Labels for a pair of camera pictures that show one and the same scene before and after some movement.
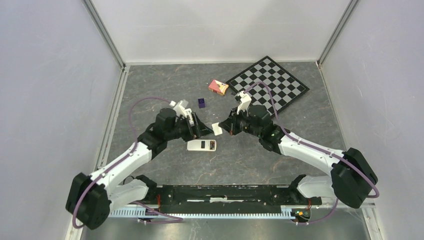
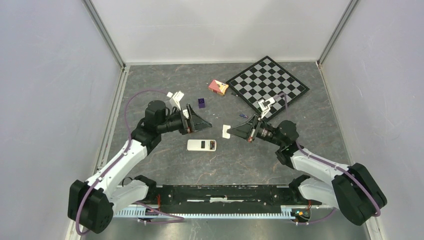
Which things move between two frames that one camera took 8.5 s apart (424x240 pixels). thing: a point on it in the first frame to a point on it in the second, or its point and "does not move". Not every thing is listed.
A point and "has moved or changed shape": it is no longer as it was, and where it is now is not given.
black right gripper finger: x=229 y=121 to x=243 y=131
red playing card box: x=218 y=87 does not move
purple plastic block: x=201 y=103 does not move
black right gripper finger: x=228 y=125 to x=242 y=132
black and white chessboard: x=285 y=88 does not move
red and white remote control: x=202 y=145 does not move
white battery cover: x=217 y=130 has moved or changed shape
